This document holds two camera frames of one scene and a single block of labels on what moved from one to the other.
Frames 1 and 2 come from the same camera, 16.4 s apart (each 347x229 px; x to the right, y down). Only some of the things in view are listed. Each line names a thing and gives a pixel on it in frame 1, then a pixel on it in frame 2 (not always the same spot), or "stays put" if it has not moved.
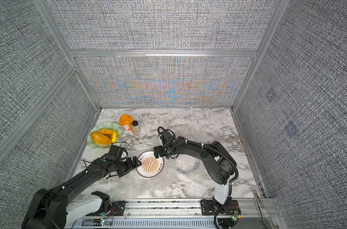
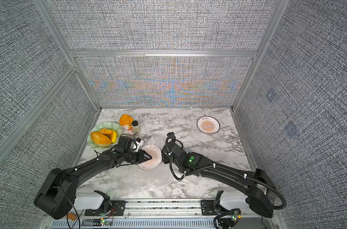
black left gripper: [131, 166] → [142, 156]
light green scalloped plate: [108, 125] stays put
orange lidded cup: [126, 121] stays put
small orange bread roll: [107, 132] stays put
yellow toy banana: [114, 136] stays put
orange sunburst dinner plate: [151, 166] → [208, 125]
